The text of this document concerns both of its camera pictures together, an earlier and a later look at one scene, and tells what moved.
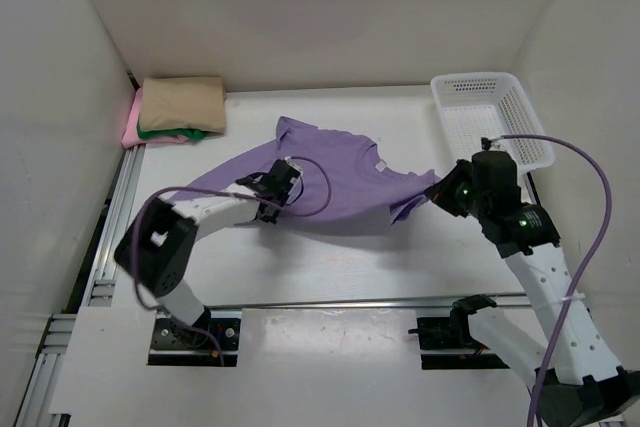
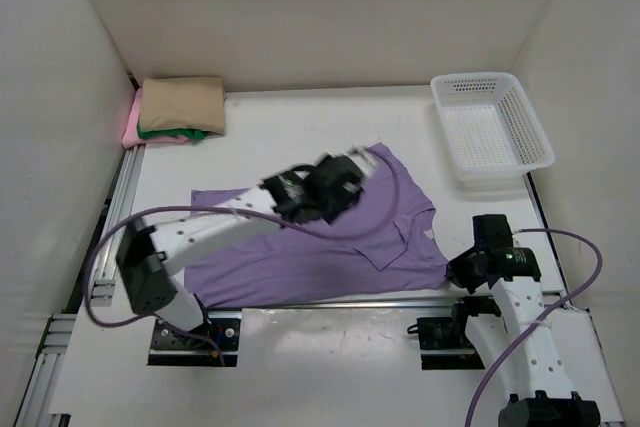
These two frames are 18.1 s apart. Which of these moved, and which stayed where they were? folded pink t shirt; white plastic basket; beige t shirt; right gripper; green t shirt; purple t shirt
Moved: right gripper; purple t shirt
Stayed: folded pink t shirt; green t shirt; beige t shirt; white plastic basket
